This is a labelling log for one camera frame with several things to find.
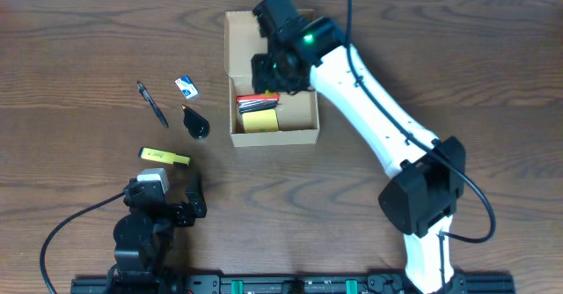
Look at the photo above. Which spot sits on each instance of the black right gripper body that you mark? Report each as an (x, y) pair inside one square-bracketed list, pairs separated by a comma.
[(267, 68)]

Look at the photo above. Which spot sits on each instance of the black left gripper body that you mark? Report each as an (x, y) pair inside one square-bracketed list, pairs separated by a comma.
[(174, 212)]

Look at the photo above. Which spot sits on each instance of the red multi-tool pocket knife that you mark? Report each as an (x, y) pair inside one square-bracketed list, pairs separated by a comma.
[(257, 102)]

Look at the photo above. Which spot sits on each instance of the white blue eraser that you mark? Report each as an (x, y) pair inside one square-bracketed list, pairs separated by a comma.
[(187, 87)]

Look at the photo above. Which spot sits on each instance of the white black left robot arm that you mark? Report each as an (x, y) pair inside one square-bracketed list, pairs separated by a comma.
[(145, 236)]

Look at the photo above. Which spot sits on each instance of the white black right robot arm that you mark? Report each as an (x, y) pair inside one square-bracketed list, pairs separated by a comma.
[(421, 197)]

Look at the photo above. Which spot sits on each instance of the yellow highlighter marker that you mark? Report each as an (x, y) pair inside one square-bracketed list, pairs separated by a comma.
[(165, 157)]

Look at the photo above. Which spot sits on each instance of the open cardboard box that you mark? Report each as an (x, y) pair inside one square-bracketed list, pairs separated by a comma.
[(297, 115)]

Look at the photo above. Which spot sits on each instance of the yellow sticky note pad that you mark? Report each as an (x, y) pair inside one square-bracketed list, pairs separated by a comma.
[(260, 121)]

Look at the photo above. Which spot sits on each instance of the black correction tape dispenser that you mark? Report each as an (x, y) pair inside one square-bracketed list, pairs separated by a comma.
[(197, 126)]

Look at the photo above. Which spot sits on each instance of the black ballpoint pen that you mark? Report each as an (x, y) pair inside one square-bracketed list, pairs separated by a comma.
[(159, 114)]

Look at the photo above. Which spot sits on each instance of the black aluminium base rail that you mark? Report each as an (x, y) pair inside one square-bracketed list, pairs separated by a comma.
[(460, 283)]

